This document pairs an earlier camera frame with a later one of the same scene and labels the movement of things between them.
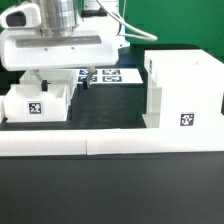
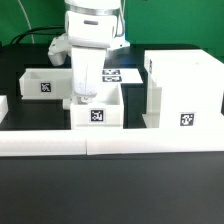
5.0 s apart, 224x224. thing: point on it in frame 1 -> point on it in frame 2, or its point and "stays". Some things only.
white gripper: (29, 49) -> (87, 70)
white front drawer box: (28, 103) -> (103, 112)
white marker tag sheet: (109, 76) stays
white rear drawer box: (64, 77) stays
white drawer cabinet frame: (185, 88) stays
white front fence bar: (73, 142) stays
